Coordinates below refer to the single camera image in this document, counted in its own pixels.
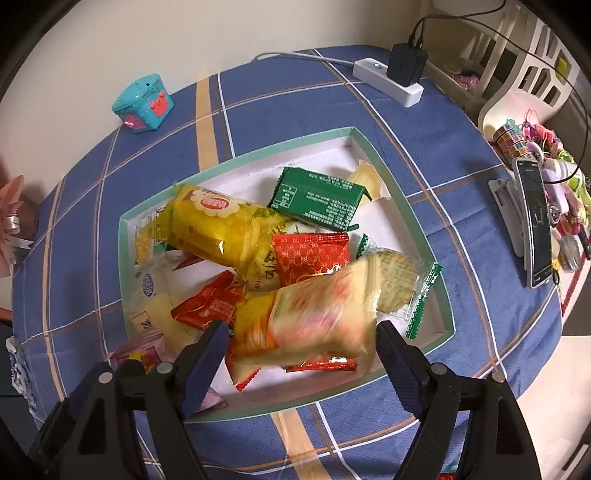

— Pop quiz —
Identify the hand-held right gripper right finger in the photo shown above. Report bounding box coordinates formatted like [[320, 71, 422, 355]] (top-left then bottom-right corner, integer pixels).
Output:
[[376, 320, 543, 480]]

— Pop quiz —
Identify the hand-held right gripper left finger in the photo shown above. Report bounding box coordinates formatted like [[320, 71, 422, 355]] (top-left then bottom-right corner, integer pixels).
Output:
[[39, 320, 232, 480]]

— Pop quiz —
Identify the small pink snack packet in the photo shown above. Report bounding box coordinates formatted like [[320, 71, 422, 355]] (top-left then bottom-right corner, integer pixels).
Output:
[[108, 331, 164, 372]]

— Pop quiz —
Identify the clear cake packet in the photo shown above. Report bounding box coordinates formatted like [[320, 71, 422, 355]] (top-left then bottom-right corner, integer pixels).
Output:
[[124, 258, 208, 365]]

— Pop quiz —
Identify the clear rice cracker packet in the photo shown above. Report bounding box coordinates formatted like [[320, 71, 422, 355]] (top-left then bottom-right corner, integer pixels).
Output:
[[355, 233, 443, 340]]

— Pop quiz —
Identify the yellow packet with orange ends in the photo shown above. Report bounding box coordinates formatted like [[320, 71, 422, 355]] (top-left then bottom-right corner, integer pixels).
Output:
[[225, 257, 386, 392]]

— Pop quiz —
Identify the yellow packet with red label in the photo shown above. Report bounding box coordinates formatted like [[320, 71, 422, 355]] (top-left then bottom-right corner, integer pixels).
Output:
[[134, 182, 296, 282]]

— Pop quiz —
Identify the red gold patterned snack packet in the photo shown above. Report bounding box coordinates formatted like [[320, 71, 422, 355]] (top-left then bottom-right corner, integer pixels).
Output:
[[271, 232, 351, 284]]

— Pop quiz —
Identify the pale yellow snack packet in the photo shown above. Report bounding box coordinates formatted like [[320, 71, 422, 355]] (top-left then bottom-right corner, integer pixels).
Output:
[[346, 158, 392, 204]]

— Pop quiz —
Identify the green snack packet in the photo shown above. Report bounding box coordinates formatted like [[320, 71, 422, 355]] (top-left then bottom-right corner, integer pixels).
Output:
[[267, 166, 365, 232]]

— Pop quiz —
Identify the teal-rimmed white box tray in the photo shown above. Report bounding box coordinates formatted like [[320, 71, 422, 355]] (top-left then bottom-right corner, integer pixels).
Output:
[[117, 126, 455, 424]]

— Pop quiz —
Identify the grey phone stand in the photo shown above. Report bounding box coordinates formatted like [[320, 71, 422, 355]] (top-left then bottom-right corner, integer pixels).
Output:
[[488, 178, 529, 259]]

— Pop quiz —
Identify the black smartphone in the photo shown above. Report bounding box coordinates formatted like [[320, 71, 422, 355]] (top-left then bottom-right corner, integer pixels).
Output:
[[512, 157, 555, 290]]

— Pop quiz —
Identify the pink flower bouquet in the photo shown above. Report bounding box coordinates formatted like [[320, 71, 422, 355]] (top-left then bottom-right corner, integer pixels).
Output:
[[0, 173, 40, 278]]

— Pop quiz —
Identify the pile of colourful trinkets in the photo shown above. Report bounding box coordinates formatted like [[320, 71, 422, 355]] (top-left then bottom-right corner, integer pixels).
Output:
[[517, 108, 591, 278]]

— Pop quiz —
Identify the stack of washi tape rolls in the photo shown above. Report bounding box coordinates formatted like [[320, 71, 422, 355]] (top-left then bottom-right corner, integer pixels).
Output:
[[492, 119, 529, 160]]

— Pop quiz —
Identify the teal toy box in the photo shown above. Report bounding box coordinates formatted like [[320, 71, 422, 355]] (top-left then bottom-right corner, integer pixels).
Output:
[[112, 74, 174, 136]]

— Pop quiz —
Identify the white power strip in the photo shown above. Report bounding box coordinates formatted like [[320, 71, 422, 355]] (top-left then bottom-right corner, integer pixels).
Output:
[[352, 58, 424, 108]]

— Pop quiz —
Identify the black charger adapter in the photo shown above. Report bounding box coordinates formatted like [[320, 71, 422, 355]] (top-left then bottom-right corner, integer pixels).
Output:
[[387, 42, 429, 88]]

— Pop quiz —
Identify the white power cable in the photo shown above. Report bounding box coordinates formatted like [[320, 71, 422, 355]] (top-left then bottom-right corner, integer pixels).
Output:
[[252, 50, 358, 68]]

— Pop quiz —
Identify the black charger cable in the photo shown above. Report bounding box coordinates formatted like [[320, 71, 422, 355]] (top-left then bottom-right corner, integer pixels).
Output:
[[411, 0, 587, 107]]

